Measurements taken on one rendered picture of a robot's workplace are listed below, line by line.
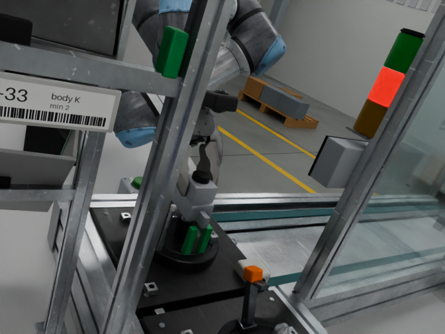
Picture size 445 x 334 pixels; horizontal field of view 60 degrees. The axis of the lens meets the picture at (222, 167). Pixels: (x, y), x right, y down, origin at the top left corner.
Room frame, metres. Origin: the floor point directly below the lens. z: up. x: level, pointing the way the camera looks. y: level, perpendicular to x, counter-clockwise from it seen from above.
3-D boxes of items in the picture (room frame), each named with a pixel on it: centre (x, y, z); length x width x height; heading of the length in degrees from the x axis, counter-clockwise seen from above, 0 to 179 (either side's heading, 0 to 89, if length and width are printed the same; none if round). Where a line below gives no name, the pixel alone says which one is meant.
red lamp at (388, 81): (0.60, -0.19, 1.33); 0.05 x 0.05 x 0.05
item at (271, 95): (6.52, -0.54, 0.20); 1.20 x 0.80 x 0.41; 50
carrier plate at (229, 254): (0.57, 0.03, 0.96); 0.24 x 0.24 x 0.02; 40
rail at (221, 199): (0.86, -0.09, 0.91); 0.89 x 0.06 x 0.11; 130
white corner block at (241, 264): (0.56, -0.11, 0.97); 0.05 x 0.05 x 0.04; 40
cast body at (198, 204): (0.56, 0.02, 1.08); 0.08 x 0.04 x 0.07; 40
